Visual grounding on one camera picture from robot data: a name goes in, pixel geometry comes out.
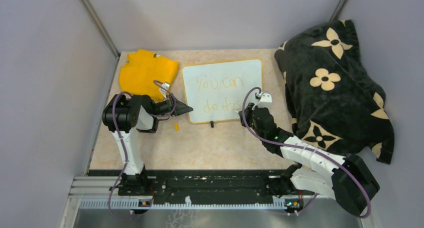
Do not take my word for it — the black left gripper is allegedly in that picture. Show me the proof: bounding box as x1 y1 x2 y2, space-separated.
151 93 193 116

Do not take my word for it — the yellow marker cap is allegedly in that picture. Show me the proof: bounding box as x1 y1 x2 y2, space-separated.
174 123 180 132

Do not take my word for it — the yellow framed whiteboard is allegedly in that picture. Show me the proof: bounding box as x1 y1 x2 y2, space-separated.
181 59 263 124

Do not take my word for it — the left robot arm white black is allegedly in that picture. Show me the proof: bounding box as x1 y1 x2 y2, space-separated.
102 92 193 195

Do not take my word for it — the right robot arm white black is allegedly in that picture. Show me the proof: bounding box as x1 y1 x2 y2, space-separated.
239 103 380 218

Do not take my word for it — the yellow folded cloth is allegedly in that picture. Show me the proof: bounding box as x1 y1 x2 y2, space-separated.
118 50 180 101

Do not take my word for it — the black floral blanket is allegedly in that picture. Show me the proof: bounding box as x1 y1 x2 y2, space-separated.
274 20 395 164

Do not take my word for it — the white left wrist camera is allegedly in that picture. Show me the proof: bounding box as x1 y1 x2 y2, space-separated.
159 82 170 99

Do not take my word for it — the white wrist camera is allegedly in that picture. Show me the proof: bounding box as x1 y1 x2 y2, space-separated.
253 91 273 109
159 82 170 99

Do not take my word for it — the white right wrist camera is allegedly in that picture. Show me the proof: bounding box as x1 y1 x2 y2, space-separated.
253 91 273 109

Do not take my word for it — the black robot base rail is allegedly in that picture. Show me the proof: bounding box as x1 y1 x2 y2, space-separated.
109 168 316 214

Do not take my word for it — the left corner metal post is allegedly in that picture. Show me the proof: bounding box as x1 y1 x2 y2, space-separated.
80 0 121 58

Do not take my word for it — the corner metal post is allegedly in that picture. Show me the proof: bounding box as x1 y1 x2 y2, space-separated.
329 0 348 22
80 0 121 58

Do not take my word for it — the right corner metal post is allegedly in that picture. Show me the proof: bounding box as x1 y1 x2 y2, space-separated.
329 0 348 22

